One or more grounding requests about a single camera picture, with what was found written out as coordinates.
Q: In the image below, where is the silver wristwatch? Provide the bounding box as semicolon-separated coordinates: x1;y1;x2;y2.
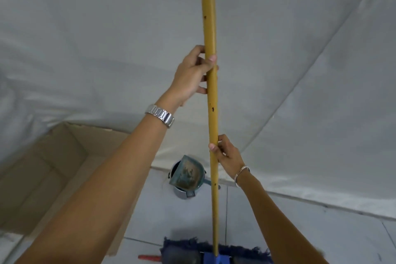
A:
145;104;175;129

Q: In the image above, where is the red handle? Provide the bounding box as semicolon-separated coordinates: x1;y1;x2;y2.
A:
138;254;162;264

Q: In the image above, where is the person's left hand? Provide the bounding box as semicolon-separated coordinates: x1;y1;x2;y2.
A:
166;45;219;107

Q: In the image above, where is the grey bucket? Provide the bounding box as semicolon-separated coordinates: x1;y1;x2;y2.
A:
168;160;206;200

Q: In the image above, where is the person's right forearm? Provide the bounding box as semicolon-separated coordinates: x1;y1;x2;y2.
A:
236;170;329;264

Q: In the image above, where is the silver bracelet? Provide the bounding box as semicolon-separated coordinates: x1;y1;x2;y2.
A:
233;166;251;188

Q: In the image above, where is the open cardboard box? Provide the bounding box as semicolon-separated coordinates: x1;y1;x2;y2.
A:
0;121;153;257

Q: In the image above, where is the person's right hand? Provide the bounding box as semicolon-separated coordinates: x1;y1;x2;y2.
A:
209;134;248;181

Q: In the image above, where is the large white sheet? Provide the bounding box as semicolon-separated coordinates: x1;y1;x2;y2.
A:
0;0;396;222

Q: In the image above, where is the person's left forearm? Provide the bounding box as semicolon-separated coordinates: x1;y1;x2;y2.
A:
14;97;181;264

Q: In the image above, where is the dirty blue dustpan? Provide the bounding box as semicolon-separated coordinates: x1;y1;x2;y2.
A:
169;155;221;190

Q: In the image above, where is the yellow-handled blue mop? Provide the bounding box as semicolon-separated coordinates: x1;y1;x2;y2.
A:
160;0;273;264

